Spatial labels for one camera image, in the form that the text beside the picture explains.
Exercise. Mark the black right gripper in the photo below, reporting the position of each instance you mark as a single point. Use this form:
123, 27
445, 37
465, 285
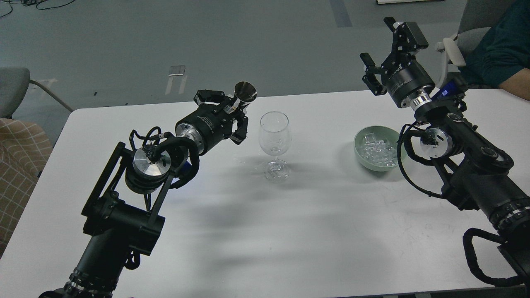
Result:
408, 84

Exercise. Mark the green bowl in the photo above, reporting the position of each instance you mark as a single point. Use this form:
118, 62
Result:
381, 132

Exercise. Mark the clear ice cubes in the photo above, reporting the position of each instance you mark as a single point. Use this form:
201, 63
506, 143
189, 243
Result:
379, 152

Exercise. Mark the clear wine glass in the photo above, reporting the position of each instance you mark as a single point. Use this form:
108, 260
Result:
275, 139

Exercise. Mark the grey office chair at right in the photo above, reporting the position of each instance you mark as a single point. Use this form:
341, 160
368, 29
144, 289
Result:
478, 17

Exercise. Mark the person in teal sweater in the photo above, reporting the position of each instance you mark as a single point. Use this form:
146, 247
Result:
501, 60

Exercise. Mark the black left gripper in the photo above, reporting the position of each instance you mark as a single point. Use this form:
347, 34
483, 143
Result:
210, 123

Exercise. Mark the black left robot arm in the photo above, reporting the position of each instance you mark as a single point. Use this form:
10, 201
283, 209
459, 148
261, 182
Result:
122, 211

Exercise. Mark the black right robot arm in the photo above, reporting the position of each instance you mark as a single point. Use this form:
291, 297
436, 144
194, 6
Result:
473, 170

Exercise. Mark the beige checkered cloth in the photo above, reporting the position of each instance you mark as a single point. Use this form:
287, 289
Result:
24, 152

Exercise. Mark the steel double jigger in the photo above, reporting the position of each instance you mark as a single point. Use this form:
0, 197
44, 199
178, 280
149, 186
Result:
244, 94

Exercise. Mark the grey chair at left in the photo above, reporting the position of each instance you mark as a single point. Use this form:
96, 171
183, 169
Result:
14, 83

